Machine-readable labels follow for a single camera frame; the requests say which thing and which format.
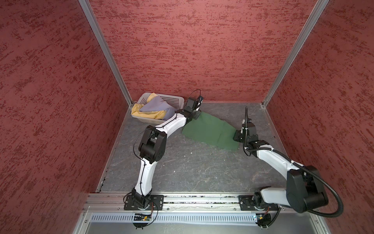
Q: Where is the left small circuit board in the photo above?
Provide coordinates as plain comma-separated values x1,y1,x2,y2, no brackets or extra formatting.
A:
133,213,153,222

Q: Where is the black corrugated cable conduit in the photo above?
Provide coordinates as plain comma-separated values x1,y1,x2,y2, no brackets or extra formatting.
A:
243,106,344,218

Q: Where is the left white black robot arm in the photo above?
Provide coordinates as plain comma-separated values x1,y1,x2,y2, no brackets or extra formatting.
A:
131,109,201,210

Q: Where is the aluminium corner post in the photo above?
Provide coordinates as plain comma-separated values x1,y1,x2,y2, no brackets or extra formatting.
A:
262,0,329,109
79,0,133,107

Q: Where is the yellow skirt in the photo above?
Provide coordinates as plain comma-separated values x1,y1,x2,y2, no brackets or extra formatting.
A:
131,93,168,120

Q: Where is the right aluminium corner post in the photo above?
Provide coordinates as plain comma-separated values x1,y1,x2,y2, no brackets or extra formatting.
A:
262,0,329,109

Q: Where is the left aluminium corner post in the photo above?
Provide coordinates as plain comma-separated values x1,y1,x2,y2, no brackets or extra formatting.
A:
79,0,133,107

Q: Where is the right small circuit board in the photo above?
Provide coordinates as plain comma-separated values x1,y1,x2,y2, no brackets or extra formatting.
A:
256,214,272,227

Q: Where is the green skirt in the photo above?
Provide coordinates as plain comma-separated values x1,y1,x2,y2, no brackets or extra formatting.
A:
182,112,239,151

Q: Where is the aluminium front rail frame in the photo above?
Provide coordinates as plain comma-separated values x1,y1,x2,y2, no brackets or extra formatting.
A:
74,193,330,234

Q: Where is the lavender skirt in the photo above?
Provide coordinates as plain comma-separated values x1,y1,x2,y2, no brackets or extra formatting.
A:
139,93,177,121

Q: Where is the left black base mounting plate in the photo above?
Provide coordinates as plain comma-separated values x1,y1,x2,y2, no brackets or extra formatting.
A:
123,195,165,211

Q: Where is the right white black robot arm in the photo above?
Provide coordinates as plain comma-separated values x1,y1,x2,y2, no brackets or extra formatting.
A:
233,120,329,213

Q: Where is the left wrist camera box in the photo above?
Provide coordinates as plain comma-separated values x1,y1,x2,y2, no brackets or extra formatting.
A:
185,96,204,113

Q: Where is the small circuit board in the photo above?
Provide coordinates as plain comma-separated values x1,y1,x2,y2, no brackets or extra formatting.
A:
256,214,272,227
133,213,153,222

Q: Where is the white plastic laundry basket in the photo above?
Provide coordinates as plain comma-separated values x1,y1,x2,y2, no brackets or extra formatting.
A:
131,93,185,125

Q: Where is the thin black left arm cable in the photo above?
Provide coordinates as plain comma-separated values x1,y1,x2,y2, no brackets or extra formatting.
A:
132,89,202,197

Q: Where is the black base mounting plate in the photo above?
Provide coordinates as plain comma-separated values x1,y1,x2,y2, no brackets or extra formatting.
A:
238,193,279,212
123,195,165,211

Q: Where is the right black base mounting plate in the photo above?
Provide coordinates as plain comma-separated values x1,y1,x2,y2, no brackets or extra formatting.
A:
238,193,279,212

